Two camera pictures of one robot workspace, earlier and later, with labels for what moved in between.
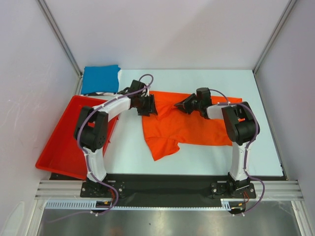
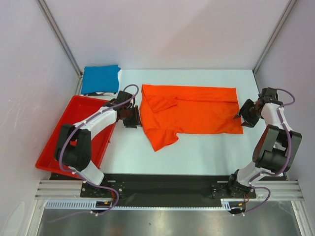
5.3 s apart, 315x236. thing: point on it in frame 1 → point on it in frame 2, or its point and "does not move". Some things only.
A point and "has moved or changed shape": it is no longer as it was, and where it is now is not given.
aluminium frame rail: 56,189 does not move
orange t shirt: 164,132 has moved or changed shape
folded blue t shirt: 101,78 does not move
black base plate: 165,190 does not move
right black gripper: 184,105 → 249,122
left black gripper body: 145,104 → 131,118
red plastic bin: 63,154 does not move
